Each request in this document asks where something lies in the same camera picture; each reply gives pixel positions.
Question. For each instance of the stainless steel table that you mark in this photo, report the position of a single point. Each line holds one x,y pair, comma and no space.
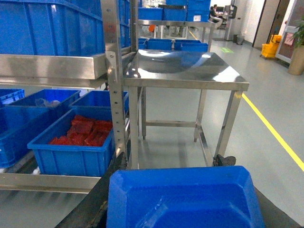
183,70

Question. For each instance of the blue bottle-shaped block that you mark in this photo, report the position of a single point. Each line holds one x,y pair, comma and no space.
215,197

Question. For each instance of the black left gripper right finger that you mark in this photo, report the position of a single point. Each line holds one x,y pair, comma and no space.
224,161

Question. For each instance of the blue bin with red parts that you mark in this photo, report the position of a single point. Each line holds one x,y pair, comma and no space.
79,143

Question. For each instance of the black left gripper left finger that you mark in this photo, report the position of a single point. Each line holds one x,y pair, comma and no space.
91,212

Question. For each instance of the yellow mop bucket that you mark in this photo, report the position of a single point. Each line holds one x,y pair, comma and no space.
269,50

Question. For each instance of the large blue crate upper shelf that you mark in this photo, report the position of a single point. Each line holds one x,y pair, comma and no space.
51,27

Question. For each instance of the stainless steel shelf rack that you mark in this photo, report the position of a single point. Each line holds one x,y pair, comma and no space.
73,71

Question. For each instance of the green potted plant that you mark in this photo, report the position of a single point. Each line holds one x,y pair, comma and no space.
298,36

